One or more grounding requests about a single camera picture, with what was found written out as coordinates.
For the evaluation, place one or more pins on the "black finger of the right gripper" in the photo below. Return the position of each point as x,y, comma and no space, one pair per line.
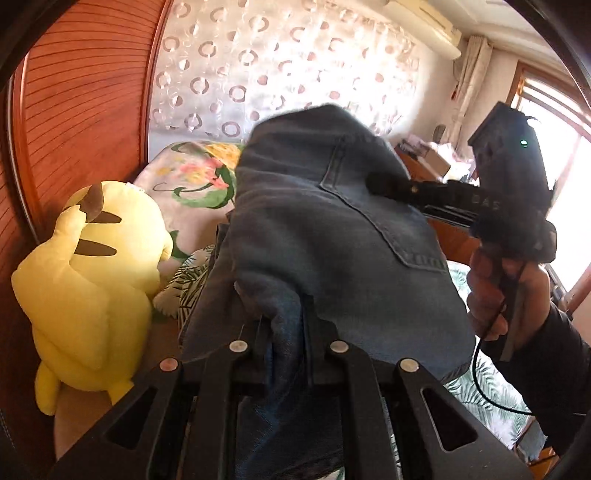
392,187

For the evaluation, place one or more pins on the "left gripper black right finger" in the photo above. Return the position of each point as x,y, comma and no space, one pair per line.
323,367

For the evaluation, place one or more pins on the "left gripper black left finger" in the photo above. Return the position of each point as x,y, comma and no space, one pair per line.
250,350

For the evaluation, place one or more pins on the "blue denim jeans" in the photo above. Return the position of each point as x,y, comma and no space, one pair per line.
305,224

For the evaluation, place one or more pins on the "dark sleeved right forearm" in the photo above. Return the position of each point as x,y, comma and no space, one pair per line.
552,374

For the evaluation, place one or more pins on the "cardboard box on sideboard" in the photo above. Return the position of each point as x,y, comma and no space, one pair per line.
434,162

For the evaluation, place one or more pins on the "long wooden sideboard cabinet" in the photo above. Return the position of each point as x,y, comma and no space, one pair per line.
458,245

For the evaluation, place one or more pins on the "wooden framed window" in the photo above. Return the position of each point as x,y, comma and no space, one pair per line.
562,124

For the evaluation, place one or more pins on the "yellow plush toy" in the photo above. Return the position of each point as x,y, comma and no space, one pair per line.
87,291

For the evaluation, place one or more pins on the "floral bed blanket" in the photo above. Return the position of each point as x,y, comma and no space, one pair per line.
193,184

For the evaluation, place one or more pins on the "sheer circle-pattern curtain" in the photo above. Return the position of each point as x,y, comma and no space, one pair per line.
224,66

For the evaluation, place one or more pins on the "wooden slatted wardrobe door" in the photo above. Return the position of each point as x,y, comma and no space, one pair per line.
76,80

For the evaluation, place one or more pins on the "white wall air conditioner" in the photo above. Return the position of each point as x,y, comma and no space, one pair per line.
427,24

